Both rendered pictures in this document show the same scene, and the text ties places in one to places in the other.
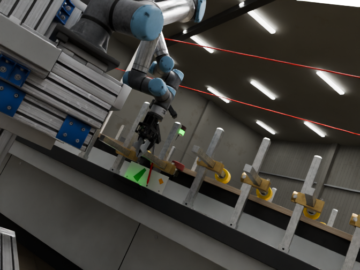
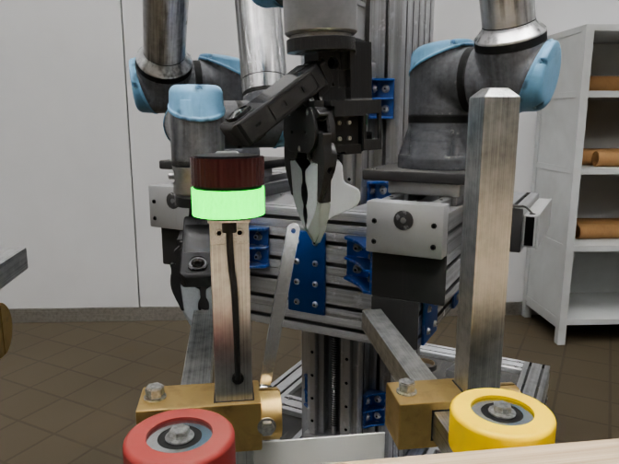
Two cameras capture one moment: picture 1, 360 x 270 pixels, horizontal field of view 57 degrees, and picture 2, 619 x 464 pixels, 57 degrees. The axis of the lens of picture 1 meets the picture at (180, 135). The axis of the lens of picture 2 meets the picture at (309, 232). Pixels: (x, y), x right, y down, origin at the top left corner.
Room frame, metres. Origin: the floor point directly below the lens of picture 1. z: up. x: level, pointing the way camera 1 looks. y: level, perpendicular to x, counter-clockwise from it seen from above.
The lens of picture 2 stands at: (2.31, -0.21, 1.13)
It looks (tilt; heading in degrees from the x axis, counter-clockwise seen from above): 11 degrees down; 144
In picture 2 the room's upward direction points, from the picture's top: straight up
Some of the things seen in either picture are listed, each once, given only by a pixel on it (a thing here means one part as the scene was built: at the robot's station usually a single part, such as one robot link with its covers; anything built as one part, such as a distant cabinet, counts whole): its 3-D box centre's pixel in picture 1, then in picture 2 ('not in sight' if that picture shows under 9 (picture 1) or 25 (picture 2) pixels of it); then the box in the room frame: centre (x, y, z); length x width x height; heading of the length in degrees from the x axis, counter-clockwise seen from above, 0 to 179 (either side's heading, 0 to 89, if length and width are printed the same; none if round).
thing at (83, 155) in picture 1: (98, 125); not in sight; (2.09, 0.49, 0.93); 0.05 x 0.04 x 0.45; 62
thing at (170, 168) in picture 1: (163, 165); (211, 418); (1.84, 0.01, 0.85); 0.13 x 0.06 x 0.05; 62
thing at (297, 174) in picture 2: not in sight; (321, 197); (1.81, 0.17, 1.05); 0.06 x 0.03 x 0.09; 83
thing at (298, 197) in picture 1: (307, 201); not in sight; (1.49, -0.65, 0.95); 0.13 x 0.06 x 0.05; 62
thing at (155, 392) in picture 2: not in sight; (155, 391); (1.82, -0.03, 0.88); 0.02 x 0.02 x 0.01
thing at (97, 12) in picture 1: (106, 10); (222, 85); (1.11, 0.42, 1.20); 0.13 x 0.12 x 0.14; 72
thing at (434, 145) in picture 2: not in sight; (437, 141); (1.56, 0.65, 1.09); 0.15 x 0.15 x 0.10
